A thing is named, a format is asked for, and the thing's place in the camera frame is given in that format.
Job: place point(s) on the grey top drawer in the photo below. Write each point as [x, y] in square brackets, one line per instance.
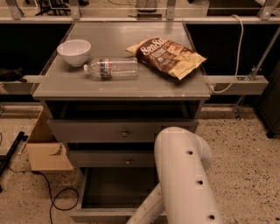
[114, 130]

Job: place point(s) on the brown yellow chip bag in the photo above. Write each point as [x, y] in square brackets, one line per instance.
[166, 56]

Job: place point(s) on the grey wooden drawer cabinet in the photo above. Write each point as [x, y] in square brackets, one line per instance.
[67, 93]

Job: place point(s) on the white ceramic bowl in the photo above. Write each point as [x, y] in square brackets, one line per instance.
[75, 52]

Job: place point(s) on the cardboard box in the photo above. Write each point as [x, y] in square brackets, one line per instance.
[45, 152]

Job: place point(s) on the black bar on floor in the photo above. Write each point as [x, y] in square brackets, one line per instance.
[5, 159]

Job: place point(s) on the grey middle drawer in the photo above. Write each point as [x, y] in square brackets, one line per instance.
[111, 158]

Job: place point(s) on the clear plastic water bottle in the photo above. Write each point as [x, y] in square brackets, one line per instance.
[112, 68]

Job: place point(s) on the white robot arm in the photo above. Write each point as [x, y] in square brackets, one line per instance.
[183, 192]

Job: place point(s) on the dark cart with wheel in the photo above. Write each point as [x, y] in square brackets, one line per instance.
[269, 103]

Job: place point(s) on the black cloth on rail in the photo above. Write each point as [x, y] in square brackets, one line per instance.
[12, 75]

